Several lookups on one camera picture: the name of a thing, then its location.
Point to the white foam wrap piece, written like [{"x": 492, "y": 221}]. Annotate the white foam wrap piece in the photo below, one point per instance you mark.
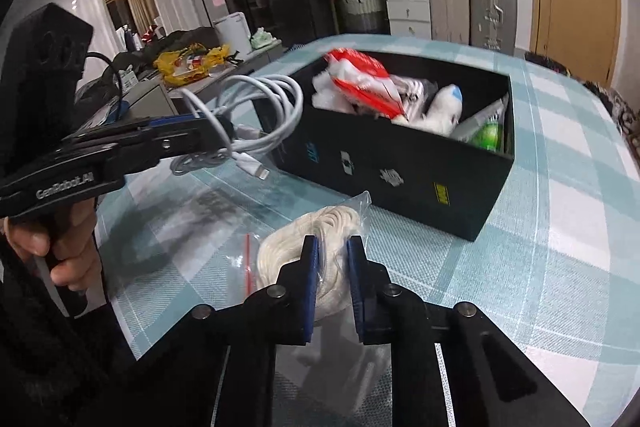
[{"x": 327, "y": 96}]

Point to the silver foil pouch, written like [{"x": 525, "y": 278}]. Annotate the silver foil pouch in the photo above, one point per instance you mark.
[{"x": 491, "y": 114}]

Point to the adidas shoelace bag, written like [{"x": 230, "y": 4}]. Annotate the adidas shoelace bag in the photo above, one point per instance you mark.
[{"x": 415, "y": 94}]

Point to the yellow snack bag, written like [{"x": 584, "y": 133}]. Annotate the yellow snack bag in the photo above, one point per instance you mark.
[{"x": 182, "y": 67}]

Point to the green round object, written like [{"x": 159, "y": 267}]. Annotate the green round object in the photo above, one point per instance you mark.
[{"x": 489, "y": 137}]

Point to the cream shoelaces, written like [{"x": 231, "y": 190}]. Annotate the cream shoelaces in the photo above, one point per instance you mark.
[{"x": 332, "y": 226}]

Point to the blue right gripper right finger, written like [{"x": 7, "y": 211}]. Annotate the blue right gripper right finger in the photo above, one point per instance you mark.
[{"x": 356, "y": 260}]

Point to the pale green toy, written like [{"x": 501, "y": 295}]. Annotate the pale green toy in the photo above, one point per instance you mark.
[{"x": 262, "y": 39}]

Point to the red white plastic bag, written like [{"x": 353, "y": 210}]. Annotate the red white plastic bag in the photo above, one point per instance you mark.
[{"x": 365, "y": 81}]

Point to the white blue plush toy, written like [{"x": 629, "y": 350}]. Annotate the white blue plush toy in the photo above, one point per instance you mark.
[{"x": 442, "y": 115}]

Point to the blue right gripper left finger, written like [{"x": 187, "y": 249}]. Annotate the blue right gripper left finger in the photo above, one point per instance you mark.
[{"x": 311, "y": 260}]

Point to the woven laundry basket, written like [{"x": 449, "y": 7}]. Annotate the woven laundry basket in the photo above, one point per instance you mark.
[{"x": 363, "y": 16}]

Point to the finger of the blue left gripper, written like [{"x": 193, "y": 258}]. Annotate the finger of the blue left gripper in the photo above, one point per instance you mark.
[
  {"x": 175, "y": 120},
  {"x": 172, "y": 141}
]

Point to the clear zip bag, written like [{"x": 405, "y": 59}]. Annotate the clear zip bag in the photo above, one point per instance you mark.
[{"x": 236, "y": 269}]

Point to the silver suitcase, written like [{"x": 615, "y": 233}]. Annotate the silver suitcase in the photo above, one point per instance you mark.
[{"x": 493, "y": 25}]

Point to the grey side cabinet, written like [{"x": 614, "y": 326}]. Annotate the grey side cabinet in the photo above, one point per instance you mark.
[{"x": 153, "y": 98}]

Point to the left hand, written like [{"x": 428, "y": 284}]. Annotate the left hand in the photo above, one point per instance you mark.
[{"x": 79, "y": 264}]

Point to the black cardboard box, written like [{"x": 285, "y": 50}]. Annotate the black cardboard box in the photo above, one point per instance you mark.
[{"x": 445, "y": 183}]

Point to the white small appliance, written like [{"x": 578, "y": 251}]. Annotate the white small appliance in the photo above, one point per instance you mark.
[{"x": 233, "y": 30}]

